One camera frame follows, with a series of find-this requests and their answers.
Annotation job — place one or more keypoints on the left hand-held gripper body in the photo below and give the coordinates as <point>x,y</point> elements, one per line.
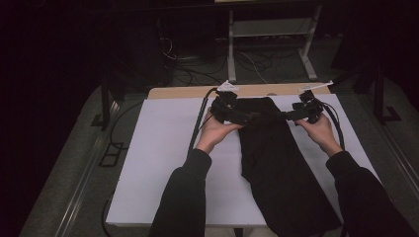
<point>222,108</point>

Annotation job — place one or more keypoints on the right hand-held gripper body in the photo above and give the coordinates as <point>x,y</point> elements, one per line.
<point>314,110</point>

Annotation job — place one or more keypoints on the black pants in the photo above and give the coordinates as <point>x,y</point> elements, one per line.
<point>276,164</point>

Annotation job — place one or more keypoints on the person's right hand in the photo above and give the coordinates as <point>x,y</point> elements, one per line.
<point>321,133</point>

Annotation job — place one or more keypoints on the person's left hand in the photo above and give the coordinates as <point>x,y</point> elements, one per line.
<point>214,133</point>

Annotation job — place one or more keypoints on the wooden table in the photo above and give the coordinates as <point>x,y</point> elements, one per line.
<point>184,92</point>

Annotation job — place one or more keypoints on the black metal stand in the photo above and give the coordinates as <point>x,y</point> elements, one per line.
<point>378,95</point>
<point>105,102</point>

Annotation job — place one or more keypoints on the white board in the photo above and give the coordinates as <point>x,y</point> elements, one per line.
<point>164,148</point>

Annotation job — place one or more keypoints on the white metal desk frame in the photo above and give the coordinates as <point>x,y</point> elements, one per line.
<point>270,28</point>

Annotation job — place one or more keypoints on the metal floor rail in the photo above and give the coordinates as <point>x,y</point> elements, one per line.
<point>85,177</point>
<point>392,148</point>

